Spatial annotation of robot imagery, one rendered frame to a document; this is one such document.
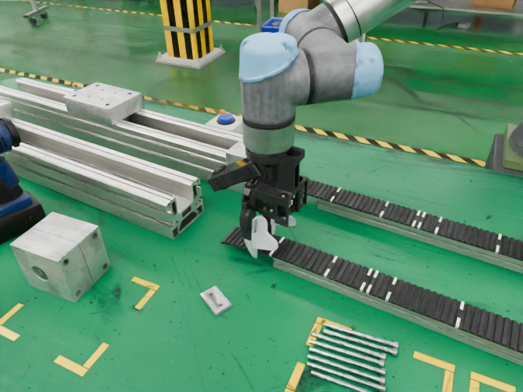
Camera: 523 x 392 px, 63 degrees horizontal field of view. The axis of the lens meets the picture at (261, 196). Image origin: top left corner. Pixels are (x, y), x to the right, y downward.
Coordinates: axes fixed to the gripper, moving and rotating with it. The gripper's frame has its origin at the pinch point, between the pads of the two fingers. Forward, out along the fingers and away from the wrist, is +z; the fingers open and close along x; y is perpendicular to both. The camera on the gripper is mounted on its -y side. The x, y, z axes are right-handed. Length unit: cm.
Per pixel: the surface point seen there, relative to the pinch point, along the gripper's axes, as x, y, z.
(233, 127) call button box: 30.0, -24.8, -2.9
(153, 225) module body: -4.9, -20.6, 1.1
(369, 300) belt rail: -2.0, 20.9, 2.0
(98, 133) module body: 14, -55, -1
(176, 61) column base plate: 247, -232, 77
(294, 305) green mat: -7.7, 10.7, 3.1
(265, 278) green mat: -5.0, 3.9, 3.1
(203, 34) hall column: 271, -216, 58
